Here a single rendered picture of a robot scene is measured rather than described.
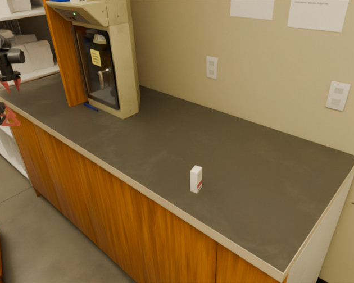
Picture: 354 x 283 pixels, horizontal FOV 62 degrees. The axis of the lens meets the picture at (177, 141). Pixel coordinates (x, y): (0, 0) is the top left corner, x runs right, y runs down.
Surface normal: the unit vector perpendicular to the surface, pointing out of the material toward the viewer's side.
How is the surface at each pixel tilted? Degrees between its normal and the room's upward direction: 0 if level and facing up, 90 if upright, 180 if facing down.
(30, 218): 0
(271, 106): 90
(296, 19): 90
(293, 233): 1
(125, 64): 90
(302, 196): 0
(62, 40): 90
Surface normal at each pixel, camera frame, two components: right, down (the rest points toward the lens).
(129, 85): 0.74, 0.33
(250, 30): -0.67, 0.41
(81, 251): -0.04, -0.85
